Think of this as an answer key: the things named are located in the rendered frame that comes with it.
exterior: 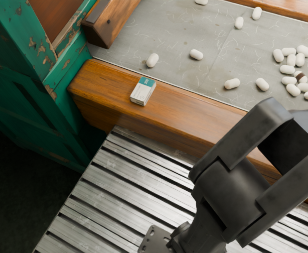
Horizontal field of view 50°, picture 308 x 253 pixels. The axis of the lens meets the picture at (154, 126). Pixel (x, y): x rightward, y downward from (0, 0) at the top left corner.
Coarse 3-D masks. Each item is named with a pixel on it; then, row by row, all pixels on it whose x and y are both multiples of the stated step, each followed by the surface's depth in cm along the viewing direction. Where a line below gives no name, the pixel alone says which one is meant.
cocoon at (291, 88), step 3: (288, 84) 74; (291, 84) 74; (288, 87) 74; (291, 87) 74; (294, 87) 73; (288, 90) 74; (291, 90) 74; (294, 90) 73; (297, 90) 73; (291, 93) 74; (294, 93) 73; (297, 93) 73
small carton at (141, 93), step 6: (144, 78) 75; (138, 84) 74; (144, 84) 74; (150, 84) 74; (138, 90) 74; (144, 90) 73; (150, 90) 74; (132, 96) 73; (138, 96) 73; (144, 96) 73; (138, 102) 74; (144, 102) 73
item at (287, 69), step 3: (282, 66) 76; (285, 66) 76; (288, 66) 76; (291, 66) 76; (282, 69) 76; (285, 69) 76; (288, 69) 76; (291, 69) 76; (294, 69) 76; (282, 72) 77; (285, 72) 76; (288, 72) 76; (291, 72) 76
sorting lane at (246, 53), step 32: (160, 0) 92; (192, 0) 91; (128, 32) 87; (160, 32) 86; (192, 32) 86; (224, 32) 85; (256, 32) 84; (288, 32) 83; (128, 64) 83; (160, 64) 82; (192, 64) 81; (224, 64) 80; (256, 64) 79; (224, 96) 76; (256, 96) 75; (288, 96) 75
